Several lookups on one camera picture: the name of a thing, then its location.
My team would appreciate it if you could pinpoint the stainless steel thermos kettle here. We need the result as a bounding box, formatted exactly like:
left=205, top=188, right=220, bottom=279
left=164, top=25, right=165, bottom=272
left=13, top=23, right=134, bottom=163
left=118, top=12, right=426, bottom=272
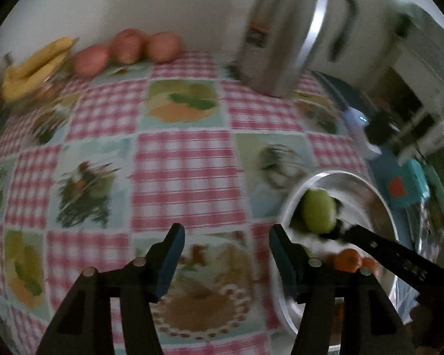
left=231, top=0, right=359, bottom=97

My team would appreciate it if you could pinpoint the large green pear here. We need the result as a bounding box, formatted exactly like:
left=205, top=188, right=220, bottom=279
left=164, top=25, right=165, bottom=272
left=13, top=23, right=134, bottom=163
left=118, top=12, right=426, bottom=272
left=300, top=188, right=337, bottom=234

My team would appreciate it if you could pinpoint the stainless steel basin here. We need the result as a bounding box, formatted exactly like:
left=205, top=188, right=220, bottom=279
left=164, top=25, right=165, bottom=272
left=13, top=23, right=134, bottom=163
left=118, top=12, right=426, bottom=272
left=270, top=170, right=400, bottom=352

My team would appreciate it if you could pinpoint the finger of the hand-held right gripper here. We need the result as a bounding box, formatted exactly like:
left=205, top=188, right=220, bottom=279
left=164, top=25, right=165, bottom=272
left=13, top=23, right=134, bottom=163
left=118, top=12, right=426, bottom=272
left=335, top=224, right=444, bottom=299

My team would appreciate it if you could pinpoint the white power strip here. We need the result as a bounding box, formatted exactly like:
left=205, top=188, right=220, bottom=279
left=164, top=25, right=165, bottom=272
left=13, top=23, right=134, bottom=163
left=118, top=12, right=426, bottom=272
left=342, top=106, right=383, bottom=161

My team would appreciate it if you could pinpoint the banana bunch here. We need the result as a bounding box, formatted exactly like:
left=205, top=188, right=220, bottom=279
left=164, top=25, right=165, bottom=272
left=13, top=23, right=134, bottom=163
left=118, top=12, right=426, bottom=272
left=2, top=37, right=78, bottom=102

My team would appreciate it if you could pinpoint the orange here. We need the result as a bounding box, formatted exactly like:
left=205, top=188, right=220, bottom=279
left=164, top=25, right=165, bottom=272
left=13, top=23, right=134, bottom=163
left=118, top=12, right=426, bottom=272
left=333, top=249, right=362, bottom=272
left=361, top=257, right=380, bottom=278

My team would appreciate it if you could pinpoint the red apple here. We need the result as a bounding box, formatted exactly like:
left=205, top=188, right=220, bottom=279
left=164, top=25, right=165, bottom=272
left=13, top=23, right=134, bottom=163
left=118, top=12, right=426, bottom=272
left=146, top=32, right=184, bottom=63
left=73, top=44, right=110, bottom=79
left=108, top=29, right=149, bottom=64

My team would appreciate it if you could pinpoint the glass bowl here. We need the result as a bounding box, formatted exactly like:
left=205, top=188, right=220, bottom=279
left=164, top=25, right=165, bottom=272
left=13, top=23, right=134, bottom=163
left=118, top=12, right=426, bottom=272
left=22, top=68, right=75, bottom=100

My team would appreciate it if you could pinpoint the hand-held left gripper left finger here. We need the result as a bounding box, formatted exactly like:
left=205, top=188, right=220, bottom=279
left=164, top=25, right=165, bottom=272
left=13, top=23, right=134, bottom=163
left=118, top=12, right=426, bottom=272
left=35, top=223, right=186, bottom=355

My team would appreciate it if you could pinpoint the teal box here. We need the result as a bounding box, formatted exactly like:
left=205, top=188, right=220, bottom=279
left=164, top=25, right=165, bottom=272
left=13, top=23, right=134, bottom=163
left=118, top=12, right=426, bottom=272
left=387, top=158, right=430, bottom=209

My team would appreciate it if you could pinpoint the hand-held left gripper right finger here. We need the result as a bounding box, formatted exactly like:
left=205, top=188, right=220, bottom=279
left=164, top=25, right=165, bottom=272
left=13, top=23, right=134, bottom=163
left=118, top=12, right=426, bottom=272
left=269, top=224, right=417, bottom=355

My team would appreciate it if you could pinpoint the black charger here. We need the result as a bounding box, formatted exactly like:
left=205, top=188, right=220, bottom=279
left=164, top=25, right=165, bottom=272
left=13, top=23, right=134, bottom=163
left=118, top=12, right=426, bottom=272
left=366, top=113, right=396, bottom=145

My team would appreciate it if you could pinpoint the pink checkered tablecloth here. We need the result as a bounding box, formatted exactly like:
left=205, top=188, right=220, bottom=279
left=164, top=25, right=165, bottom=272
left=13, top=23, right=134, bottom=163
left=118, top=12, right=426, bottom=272
left=0, top=52, right=378, bottom=355

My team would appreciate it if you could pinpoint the white wooden furniture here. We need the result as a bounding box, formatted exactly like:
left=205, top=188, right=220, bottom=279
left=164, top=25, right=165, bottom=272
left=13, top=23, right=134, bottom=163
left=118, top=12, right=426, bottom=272
left=388, top=4, right=444, bottom=156

